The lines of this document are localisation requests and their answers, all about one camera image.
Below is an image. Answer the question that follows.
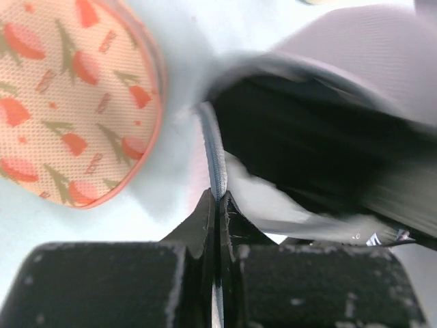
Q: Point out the white mesh laundry bag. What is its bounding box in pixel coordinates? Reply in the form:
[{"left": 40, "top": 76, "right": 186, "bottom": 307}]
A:
[{"left": 191, "top": 5, "right": 436, "bottom": 249}]

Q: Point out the floral peach mesh laundry bag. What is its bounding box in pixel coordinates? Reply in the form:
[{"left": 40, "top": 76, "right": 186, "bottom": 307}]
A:
[{"left": 1, "top": 1, "right": 167, "bottom": 208}]

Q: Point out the black bra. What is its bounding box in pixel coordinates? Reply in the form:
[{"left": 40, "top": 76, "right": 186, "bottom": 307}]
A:
[{"left": 208, "top": 70, "right": 436, "bottom": 238}]

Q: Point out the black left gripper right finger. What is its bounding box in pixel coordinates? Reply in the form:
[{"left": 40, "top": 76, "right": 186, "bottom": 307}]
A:
[{"left": 218, "top": 193, "right": 427, "bottom": 327}]

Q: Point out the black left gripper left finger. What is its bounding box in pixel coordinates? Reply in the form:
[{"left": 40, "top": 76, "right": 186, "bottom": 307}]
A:
[{"left": 1, "top": 190, "right": 215, "bottom": 327}]

